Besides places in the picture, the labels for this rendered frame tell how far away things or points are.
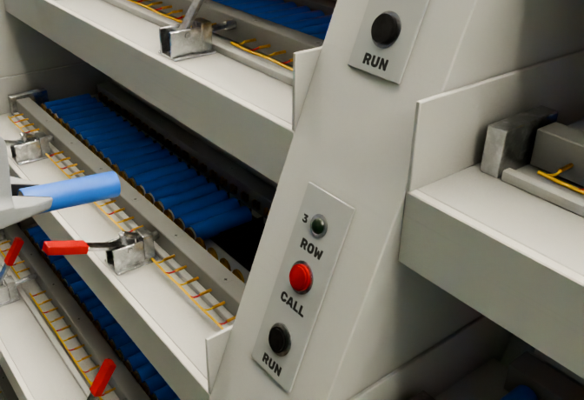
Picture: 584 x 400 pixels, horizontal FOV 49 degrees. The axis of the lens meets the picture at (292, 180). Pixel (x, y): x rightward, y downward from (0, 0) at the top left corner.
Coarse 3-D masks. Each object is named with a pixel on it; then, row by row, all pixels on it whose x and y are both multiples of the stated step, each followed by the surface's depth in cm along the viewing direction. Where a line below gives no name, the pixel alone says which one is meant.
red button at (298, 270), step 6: (300, 264) 39; (294, 270) 39; (300, 270) 38; (306, 270) 38; (294, 276) 39; (300, 276) 38; (306, 276) 38; (294, 282) 39; (300, 282) 38; (306, 282) 38; (294, 288) 39; (300, 288) 38; (306, 288) 38
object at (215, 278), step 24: (24, 120) 84; (48, 120) 81; (72, 144) 75; (96, 168) 70; (144, 216) 61; (168, 240) 58; (192, 240) 58; (192, 264) 55; (216, 264) 55; (216, 288) 53; (240, 288) 52
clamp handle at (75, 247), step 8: (72, 240) 55; (80, 240) 55; (120, 240) 58; (48, 248) 52; (56, 248) 53; (64, 248) 53; (72, 248) 54; (80, 248) 54; (88, 248) 55; (96, 248) 55; (104, 248) 56; (112, 248) 56; (120, 248) 57
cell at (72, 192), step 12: (72, 180) 42; (84, 180) 43; (96, 180) 43; (108, 180) 44; (24, 192) 40; (36, 192) 41; (48, 192) 41; (60, 192) 42; (72, 192) 42; (84, 192) 42; (96, 192) 43; (108, 192) 44; (120, 192) 44; (60, 204) 42; (72, 204) 42
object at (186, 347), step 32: (0, 96) 88; (32, 96) 89; (64, 96) 93; (96, 96) 95; (0, 128) 85; (64, 224) 64; (96, 224) 64; (64, 256) 67; (96, 256) 60; (224, 256) 60; (96, 288) 60; (128, 288) 55; (160, 288) 55; (128, 320) 55; (160, 320) 52; (192, 320) 52; (160, 352) 51; (192, 352) 49; (192, 384) 47
